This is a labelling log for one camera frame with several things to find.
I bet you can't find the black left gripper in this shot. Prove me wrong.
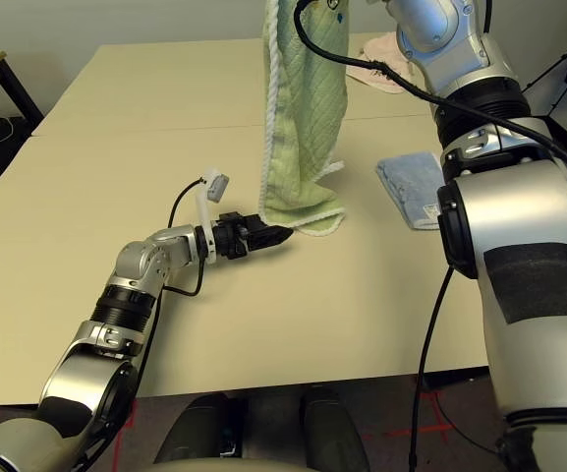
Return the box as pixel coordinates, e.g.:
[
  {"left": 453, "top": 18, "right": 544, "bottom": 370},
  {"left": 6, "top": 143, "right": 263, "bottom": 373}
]
[{"left": 212, "top": 209, "right": 296, "bottom": 261}]

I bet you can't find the green towel with swan print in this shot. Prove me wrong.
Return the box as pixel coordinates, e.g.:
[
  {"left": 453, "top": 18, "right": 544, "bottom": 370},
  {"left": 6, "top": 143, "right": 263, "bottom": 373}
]
[{"left": 257, "top": 0, "right": 352, "bottom": 242}]

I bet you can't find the folded blue towel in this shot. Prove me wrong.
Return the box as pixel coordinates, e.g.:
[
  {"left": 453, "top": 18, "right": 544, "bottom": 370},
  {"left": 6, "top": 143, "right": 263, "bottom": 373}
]
[{"left": 375, "top": 149, "right": 445, "bottom": 232}]

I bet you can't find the pink towel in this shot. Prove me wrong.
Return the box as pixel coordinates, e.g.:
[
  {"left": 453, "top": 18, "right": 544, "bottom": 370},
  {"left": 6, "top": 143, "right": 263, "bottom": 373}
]
[{"left": 344, "top": 30, "right": 430, "bottom": 95}]

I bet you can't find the dark right robot leg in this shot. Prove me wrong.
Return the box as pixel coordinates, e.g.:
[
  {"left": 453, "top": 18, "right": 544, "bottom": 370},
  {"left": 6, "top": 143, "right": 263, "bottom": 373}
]
[{"left": 299, "top": 386, "right": 371, "bottom": 472}]

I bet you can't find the dark robot leg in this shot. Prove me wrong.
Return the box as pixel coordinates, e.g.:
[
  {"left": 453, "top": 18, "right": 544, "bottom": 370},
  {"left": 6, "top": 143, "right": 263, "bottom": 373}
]
[
  {"left": 299, "top": 386, "right": 371, "bottom": 472},
  {"left": 156, "top": 391, "right": 231, "bottom": 472}
]

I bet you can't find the dark left robot leg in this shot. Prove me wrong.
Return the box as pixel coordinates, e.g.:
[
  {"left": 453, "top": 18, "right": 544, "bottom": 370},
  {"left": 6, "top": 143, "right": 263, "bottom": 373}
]
[{"left": 156, "top": 391, "right": 231, "bottom": 472}]

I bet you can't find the beige robot torso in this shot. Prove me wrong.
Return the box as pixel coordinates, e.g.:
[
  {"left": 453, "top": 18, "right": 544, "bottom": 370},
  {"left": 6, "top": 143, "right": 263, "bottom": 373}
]
[{"left": 153, "top": 453, "right": 314, "bottom": 472}]

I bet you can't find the black table foot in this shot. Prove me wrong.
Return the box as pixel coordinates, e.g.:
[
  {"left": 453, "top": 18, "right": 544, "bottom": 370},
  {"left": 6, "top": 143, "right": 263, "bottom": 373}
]
[{"left": 417, "top": 372, "right": 491, "bottom": 395}]

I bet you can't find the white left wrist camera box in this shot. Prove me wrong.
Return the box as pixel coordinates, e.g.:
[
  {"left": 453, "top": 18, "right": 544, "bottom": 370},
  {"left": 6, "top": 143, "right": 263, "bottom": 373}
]
[{"left": 194, "top": 165, "right": 231, "bottom": 267}]

